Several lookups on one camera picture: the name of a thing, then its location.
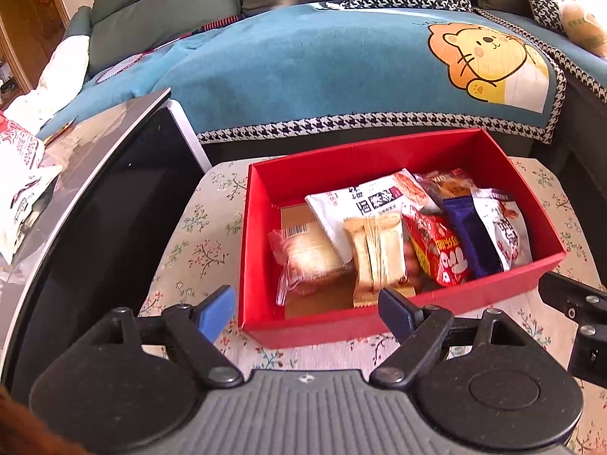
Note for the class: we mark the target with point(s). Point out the black glossy side table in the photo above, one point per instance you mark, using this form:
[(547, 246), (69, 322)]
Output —
[(99, 231)]

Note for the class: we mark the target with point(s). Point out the round cake clear wrapper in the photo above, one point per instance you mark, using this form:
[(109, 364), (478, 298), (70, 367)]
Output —
[(305, 254)]

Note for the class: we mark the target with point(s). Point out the sausage packet white wrapper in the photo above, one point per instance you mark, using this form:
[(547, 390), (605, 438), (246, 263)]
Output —
[(416, 277)]

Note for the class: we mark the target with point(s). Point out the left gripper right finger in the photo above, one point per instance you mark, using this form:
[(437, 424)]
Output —
[(420, 333)]

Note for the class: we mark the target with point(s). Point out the white red date packet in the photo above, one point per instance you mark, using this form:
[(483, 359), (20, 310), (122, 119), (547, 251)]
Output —
[(505, 226)]

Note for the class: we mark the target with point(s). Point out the gold foil snack packet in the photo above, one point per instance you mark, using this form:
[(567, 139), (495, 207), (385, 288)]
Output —
[(378, 253)]

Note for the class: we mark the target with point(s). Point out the teal lion sofa blanket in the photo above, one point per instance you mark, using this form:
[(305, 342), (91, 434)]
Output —
[(323, 67)]

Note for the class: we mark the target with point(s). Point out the white printed bag on sofa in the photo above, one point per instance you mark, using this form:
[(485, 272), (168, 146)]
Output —
[(584, 22)]

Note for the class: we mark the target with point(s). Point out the grey green sofa cushion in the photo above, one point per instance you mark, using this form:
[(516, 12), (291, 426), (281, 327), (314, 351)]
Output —
[(121, 28)]

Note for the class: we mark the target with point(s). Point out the wooden cabinet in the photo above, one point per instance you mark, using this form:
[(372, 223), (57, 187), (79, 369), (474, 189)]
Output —
[(30, 32)]

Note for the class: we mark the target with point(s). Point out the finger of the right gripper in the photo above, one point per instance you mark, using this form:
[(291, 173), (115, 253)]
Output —
[(579, 302)]

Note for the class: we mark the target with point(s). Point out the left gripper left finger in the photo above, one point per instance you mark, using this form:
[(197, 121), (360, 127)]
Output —
[(193, 331)]

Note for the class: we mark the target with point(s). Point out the red cardboard box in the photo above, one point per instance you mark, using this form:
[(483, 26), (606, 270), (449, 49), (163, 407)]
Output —
[(360, 180)]

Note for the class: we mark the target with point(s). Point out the red candy packet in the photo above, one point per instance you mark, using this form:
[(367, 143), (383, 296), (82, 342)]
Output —
[(437, 247)]

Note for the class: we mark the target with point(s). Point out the white red plastic bag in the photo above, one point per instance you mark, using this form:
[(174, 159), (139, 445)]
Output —
[(23, 181)]

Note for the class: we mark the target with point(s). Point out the purple wafer biscuit packet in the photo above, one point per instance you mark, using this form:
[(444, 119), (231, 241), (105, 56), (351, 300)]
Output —
[(477, 245)]

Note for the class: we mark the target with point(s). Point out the orange pastry clear wrapper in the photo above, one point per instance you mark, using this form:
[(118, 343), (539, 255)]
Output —
[(446, 184)]

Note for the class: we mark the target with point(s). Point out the white red spicy strip packet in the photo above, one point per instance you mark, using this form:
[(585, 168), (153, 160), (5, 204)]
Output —
[(370, 199)]

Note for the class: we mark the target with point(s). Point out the floral tablecloth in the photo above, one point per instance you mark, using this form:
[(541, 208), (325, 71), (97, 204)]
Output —
[(204, 253)]

